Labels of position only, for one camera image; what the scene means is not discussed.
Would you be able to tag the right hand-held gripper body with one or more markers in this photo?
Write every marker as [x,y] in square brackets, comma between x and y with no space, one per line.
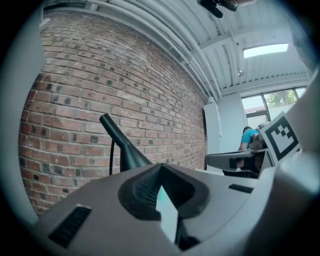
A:
[282,135]

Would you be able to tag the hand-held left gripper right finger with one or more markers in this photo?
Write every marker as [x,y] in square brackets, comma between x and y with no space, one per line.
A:
[220,200]

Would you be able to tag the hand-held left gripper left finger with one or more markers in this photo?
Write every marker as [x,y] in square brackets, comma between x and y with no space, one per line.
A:
[100,200]

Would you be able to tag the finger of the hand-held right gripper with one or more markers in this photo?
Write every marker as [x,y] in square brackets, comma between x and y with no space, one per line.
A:
[220,157]

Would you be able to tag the black desk lamp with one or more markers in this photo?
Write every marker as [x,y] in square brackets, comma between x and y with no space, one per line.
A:
[127,150]

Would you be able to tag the white cupboard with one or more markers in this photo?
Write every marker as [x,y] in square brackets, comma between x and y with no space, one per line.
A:
[225,130]

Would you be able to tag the dark-framed window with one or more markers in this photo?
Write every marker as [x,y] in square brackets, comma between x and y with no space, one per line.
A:
[272,100]

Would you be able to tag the small hanging ceiling sensor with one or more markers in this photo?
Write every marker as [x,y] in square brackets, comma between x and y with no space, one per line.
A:
[240,73]

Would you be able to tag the rectangular ceiling light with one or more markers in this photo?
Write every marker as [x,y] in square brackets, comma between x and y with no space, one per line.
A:
[265,50]

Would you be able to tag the bundle of white ceiling pipes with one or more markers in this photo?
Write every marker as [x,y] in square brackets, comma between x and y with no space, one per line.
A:
[162,32]

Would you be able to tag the person's head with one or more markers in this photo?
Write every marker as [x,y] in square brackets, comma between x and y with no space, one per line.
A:
[243,2]

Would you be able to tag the white dome camera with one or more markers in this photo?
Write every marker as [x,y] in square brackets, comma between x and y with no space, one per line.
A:
[211,99]

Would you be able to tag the black head-worn camera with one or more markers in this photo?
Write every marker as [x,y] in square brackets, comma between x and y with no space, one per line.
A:
[215,6]

